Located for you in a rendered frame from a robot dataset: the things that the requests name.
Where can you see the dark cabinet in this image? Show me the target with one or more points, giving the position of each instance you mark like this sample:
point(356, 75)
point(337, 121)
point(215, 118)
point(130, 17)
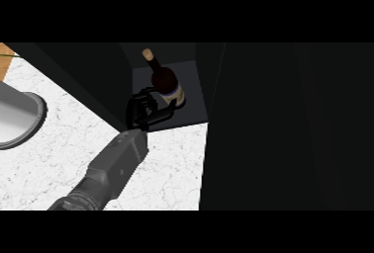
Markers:
point(98, 69)

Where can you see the dark cabinet door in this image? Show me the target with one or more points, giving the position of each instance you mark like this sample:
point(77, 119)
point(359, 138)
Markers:
point(287, 128)

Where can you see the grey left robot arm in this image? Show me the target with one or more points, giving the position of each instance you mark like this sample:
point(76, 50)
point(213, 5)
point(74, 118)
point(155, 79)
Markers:
point(113, 168)

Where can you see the dark wine bottle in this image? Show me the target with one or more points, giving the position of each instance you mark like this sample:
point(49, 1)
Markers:
point(164, 79)

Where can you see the grey round sink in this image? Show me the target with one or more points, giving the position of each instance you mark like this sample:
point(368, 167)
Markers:
point(15, 115)

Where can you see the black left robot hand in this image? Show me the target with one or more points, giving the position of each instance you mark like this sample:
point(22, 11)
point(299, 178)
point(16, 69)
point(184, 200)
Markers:
point(142, 112)

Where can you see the wooden cutting board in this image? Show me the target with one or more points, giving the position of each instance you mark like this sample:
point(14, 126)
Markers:
point(6, 61)

